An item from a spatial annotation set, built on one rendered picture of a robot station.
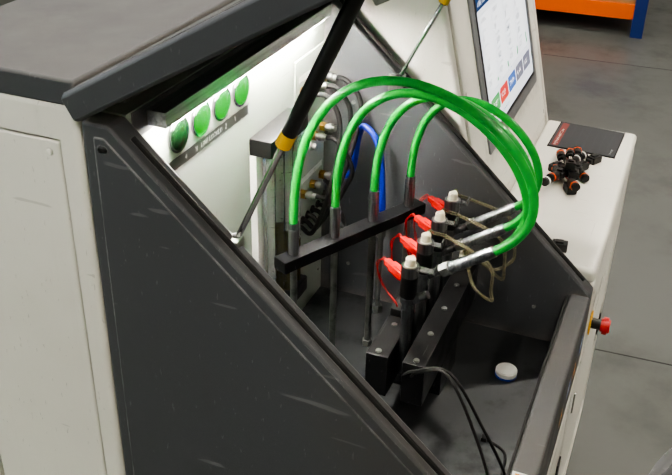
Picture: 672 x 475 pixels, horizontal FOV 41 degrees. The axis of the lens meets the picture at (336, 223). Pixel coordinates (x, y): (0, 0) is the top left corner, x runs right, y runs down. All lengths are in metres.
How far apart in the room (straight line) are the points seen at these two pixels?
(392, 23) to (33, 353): 0.83
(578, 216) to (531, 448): 0.68
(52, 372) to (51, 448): 0.16
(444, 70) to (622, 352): 1.80
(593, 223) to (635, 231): 2.09
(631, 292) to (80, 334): 2.61
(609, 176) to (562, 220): 0.26
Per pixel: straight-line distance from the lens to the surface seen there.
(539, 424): 1.43
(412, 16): 1.65
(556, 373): 1.54
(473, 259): 1.37
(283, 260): 1.48
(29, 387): 1.44
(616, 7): 6.50
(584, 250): 1.82
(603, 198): 2.03
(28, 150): 1.20
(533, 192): 1.30
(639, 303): 3.54
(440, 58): 1.65
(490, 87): 1.85
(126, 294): 1.21
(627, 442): 2.91
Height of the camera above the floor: 1.88
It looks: 29 degrees down
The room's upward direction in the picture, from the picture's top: 1 degrees clockwise
